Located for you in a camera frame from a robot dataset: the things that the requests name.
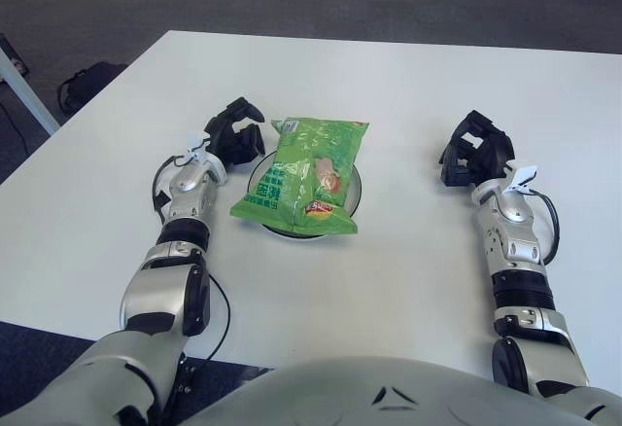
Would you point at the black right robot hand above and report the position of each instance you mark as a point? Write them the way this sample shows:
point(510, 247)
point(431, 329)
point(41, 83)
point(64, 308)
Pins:
point(481, 153)

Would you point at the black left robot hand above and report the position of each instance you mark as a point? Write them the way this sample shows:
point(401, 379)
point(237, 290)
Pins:
point(233, 141)

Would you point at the green snack chip bag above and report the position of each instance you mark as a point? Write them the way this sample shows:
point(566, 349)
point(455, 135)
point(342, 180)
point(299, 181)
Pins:
point(301, 173)

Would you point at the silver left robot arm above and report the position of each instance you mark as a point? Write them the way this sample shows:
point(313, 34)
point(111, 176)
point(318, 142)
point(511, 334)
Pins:
point(160, 285)

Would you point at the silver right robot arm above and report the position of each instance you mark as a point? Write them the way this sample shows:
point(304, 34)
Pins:
point(520, 260)

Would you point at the white plate black rim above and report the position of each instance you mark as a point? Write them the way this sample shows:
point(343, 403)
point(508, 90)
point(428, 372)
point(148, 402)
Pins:
point(357, 188)

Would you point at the black backpack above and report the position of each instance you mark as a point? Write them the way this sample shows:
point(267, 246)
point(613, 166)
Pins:
point(90, 83)

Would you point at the white table leg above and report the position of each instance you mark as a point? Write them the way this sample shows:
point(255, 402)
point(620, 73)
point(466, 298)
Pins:
point(26, 90)

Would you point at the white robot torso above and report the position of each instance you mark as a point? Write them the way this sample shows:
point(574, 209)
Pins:
point(389, 397)

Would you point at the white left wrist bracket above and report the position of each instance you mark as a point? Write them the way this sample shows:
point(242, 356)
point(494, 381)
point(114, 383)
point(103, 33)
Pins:
point(209, 161)

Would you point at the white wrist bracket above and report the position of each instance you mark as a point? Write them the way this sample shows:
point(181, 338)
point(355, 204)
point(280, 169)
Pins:
point(522, 175)
point(209, 161)

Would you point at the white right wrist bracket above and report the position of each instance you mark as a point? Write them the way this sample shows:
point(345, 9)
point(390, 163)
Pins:
point(522, 175)

